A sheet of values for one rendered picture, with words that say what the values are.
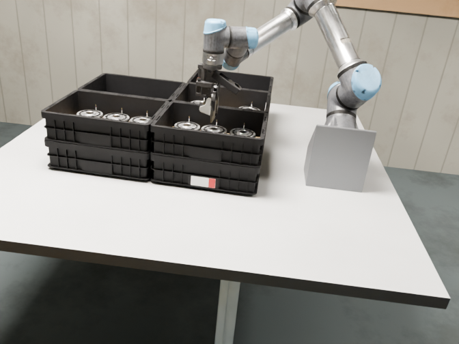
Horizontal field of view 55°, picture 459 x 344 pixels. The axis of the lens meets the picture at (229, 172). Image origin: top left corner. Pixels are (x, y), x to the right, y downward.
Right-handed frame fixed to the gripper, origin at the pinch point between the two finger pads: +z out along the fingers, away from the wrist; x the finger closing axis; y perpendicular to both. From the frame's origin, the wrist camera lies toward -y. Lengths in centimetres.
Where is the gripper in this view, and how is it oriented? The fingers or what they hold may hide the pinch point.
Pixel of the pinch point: (214, 117)
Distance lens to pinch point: 168.8
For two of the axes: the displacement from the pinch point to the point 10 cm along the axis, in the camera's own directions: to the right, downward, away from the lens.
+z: -0.8, 8.9, 4.4
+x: -1.4, 4.3, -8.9
